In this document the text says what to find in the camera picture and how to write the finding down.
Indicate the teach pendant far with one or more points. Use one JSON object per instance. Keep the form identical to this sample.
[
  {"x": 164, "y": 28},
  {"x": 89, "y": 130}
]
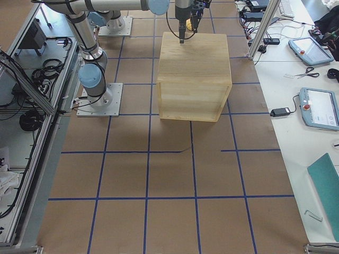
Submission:
[{"x": 310, "y": 51}]

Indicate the teal green book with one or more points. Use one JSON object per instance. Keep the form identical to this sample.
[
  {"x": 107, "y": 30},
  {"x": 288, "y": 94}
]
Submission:
[{"x": 325, "y": 180}]

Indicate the yellow toy croissant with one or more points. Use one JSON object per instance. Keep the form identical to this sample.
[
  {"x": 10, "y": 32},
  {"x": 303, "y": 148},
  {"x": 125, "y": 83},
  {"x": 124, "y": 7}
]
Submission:
[{"x": 189, "y": 25}]

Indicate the black small device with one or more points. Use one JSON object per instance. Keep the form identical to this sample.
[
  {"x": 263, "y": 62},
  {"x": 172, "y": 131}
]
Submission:
[{"x": 271, "y": 41}]

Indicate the aluminium frame post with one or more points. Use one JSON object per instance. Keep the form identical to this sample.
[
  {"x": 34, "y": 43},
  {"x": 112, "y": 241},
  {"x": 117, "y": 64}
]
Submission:
[{"x": 265, "y": 22}]

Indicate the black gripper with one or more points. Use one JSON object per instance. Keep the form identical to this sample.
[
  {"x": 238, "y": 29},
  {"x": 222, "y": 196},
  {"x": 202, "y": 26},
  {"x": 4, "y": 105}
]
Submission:
[{"x": 181, "y": 16}]

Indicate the black control box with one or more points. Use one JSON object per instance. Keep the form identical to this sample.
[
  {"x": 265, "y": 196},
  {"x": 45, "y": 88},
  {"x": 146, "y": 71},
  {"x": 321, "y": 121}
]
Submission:
[{"x": 34, "y": 39}]

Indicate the black power adapter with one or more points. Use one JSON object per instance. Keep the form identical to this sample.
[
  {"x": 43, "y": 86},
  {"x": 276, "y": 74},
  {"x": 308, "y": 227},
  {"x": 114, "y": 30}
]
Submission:
[{"x": 278, "y": 112}]

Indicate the light wooden drawer cabinet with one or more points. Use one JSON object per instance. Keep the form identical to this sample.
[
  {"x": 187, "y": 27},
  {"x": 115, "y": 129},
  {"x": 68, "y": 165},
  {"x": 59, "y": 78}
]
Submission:
[{"x": 194, "y": 78}]

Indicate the white keyboard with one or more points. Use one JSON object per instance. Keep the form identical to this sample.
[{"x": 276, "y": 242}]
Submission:
[{"x": 285, "y": 9}]

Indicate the silver allen key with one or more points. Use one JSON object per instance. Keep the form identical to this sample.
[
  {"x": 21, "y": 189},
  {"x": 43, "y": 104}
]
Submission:
[{"x": 313, "y": 215}]

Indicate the teach pendant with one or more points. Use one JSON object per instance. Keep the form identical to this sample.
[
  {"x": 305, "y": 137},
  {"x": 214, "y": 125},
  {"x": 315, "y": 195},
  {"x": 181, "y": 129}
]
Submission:
[
  {"x": 319, "y": 108},
  {"x": 310, "y": 51}
]

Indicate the teach pendant near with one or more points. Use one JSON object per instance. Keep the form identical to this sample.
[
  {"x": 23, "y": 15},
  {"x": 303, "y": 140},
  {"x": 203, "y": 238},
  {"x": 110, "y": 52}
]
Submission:
[{"x": 319, "y": 108}]

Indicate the aluminium frame rail left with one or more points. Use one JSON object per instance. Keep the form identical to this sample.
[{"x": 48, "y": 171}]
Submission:
[{"x": 26, "y": 83}]

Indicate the black handled scissors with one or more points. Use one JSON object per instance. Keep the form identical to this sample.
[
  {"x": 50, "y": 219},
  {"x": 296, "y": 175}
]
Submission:
[{"x": 308, "y": 72}]

